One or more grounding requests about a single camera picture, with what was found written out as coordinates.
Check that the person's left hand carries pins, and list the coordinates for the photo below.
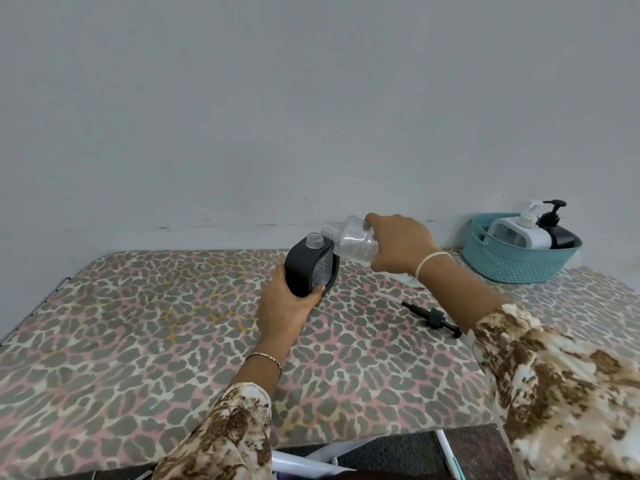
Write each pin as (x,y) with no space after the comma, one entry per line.
(282,314)

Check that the person's right hand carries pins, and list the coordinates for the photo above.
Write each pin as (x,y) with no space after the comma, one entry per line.
(405,244)

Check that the tall clear plastic bottle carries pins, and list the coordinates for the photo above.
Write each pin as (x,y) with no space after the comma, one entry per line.
(355,239)

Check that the short black pump head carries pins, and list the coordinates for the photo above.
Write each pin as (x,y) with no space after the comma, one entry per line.
(434,319)
(550,217)

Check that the white soap dispenser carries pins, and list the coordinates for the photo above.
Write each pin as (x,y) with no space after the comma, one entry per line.
(510,237)

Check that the teal plastic basket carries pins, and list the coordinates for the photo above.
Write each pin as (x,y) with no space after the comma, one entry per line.
(510,269)

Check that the black square soap dispenser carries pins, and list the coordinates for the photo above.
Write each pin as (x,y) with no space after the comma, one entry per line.
(562,237)

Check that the person's right forearm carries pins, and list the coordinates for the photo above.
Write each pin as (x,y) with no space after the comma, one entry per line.
(465,299)

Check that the person's left forearm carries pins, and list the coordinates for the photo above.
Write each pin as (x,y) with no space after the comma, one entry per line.
(255,379)

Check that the white wrist band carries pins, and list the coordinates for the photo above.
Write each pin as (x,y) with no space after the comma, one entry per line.
(430,259)

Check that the leopard print ironing board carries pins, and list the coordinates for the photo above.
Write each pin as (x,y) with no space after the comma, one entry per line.
(150,354)

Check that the white ironing board leg frame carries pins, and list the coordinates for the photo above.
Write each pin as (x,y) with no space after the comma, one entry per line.
(300,462)

